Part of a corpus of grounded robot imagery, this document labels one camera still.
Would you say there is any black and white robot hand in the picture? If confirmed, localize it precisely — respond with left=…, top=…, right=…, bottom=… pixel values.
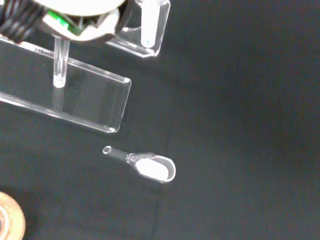
left=0, top=0, right=137, bottom=45

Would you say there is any clear acrylic funnel stand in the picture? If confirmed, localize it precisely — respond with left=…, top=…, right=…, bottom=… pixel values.
left=0, top=0, right=172, bottom=134

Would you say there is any glass weighing funnel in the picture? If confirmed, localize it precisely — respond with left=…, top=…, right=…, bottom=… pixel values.
left=102, top=145, right=177, bottom=184

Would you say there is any black bench cloth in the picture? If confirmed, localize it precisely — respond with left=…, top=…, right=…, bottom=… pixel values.
left=0, top=0, right=320, bottom=240

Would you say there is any cork ring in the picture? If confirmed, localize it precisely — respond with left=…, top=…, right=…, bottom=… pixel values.
left=0, top=191, right=27, bottom=240

